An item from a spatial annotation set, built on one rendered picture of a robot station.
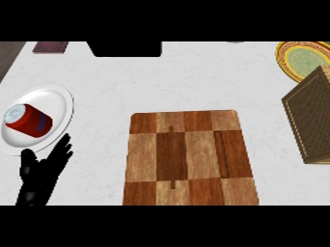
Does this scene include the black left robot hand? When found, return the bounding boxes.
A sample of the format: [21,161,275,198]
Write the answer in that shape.
[15,132,75,206]

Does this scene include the checkered wooden cutting board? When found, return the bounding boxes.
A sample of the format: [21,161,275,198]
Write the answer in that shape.
[121,109,261,206]

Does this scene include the brown wicker basket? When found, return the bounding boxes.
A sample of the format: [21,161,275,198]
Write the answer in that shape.
[281,64,330,166]

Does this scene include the red soda can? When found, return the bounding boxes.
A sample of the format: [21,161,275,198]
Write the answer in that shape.
[3,103,55,139]

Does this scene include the white round plate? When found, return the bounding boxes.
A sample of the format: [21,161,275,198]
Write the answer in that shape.
[0,83,75,157]

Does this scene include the dark red flat object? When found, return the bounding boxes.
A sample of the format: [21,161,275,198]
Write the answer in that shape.
[31,41,71,55]

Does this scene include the black appliance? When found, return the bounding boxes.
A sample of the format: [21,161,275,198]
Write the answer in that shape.
[86,41,164,59]

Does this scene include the yellow and green plate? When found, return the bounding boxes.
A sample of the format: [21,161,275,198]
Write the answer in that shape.
[273,41,330,84]

